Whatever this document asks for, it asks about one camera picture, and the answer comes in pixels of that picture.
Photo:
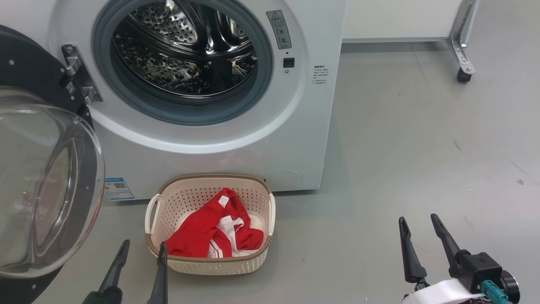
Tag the black door lock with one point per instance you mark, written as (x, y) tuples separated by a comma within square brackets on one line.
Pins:
[(288, 62)]

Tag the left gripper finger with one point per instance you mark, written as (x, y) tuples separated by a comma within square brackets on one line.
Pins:
[(114, 274), (160, 278)]

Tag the metal door hinge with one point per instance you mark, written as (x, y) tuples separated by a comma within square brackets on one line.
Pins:
[(78, 76)]

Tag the metal leg with caster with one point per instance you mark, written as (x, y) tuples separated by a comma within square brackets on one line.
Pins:
[(462, 46)]

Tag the black round glass door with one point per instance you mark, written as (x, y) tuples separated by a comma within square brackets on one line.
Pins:
[(42, 190)]

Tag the white washing machine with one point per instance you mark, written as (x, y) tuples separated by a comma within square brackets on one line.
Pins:
[(253, 156)]

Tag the blue energy label sticker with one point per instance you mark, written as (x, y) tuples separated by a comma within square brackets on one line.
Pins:
[(119, 189)]

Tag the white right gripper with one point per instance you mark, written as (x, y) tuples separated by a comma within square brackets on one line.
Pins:
[(443, 293)]

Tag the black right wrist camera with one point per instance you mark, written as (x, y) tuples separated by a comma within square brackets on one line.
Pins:
[(481, 268)]

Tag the small printed text sticker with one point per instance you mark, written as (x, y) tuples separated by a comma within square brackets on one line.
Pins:
[(319, 74)]

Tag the grey warning sticker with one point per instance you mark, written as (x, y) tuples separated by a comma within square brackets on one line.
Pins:
[(279, 29)]

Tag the beige perforated laundry basket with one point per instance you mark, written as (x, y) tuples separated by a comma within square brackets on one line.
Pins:
[(236, 266)]

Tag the red white garment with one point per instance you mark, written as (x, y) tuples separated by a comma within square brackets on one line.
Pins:
[(194, 236)]

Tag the white panel cart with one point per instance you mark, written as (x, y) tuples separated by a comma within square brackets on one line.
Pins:
[(396, 19)]

